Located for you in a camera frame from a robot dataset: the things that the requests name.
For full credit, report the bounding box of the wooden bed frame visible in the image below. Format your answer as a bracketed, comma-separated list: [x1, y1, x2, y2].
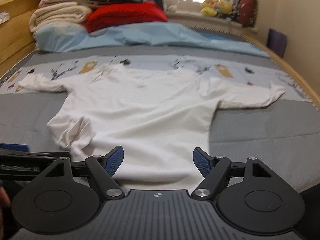
[0, 0, 40, 76]

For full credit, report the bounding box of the cream folded blanket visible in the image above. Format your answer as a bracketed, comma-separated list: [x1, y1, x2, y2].
[29, 2, 92, 33]

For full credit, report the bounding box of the white long-sleeve shirt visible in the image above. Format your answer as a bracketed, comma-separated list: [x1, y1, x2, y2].
[20, 64, 285, 191]

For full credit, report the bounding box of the light blue blanket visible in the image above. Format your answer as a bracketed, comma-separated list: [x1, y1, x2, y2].
[34, 22, 270, 58]

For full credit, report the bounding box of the red folded blanket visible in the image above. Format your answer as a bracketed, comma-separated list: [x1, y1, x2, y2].
[86, 2, 168, 33]

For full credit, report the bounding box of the yellow plush toy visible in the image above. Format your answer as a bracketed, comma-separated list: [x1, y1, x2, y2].
[200, 0, 233, 17]

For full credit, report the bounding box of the white plush toy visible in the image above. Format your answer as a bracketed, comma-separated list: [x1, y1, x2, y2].
[162, 0, 179, 12]

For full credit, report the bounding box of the red cushion on windowsill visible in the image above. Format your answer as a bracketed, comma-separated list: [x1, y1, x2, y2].
[237, 0, 258, 28]

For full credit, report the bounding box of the dark purple mat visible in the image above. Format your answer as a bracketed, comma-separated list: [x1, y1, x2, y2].
[266, 28, 287, 58]

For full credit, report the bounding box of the grey patterned bed sheet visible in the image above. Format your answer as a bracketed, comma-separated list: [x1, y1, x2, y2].
[0, 24, 320, 193]

